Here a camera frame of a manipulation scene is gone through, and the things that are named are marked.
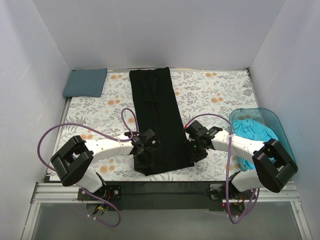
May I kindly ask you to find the teal plastic bin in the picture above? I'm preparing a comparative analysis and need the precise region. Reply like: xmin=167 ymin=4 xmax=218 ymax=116
xmin=229 ymin=107 xmax=296 ymax=161

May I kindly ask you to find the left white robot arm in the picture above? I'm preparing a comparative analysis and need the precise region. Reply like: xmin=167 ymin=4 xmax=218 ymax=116
xmin=50 ymin=129 xmax=161 ymax=198

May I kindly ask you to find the turquoise t-shirt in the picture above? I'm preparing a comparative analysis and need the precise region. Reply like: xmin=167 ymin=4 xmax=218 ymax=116
xmin=232 ymin=118 xmax=281 ymax=173

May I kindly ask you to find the floral patterned table mat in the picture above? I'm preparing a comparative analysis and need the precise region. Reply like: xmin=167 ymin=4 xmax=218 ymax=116
xmin=54 ymin=70 xmax=258 ymax=182

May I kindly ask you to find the black t-shirt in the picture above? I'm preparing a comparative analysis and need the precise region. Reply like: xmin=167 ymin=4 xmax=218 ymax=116
xmin=129 ymin=67 xmax=194 ymax=176

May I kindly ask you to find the aluminium frame rail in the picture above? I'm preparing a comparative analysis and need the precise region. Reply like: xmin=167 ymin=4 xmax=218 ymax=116
xmin=31 ymin=181 xmax=301 ymax=203

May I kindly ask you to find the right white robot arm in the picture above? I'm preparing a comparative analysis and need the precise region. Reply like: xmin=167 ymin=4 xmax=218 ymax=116
xmin=184 ymin=120 xmax=298 ymax=198

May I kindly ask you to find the folded grey-blue t-shirt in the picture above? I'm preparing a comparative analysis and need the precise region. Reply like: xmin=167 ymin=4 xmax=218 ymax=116
xmin=62 ymin=68 xmax=108 ymax=98

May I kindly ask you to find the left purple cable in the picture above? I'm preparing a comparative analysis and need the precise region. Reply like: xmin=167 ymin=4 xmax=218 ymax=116
xmin=36 ymin=107 xmax=140 ymax=228

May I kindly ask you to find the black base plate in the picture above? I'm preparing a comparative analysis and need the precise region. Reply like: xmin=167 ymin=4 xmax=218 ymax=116
xmin=77 ymin=179 xmax=258 ymax=211

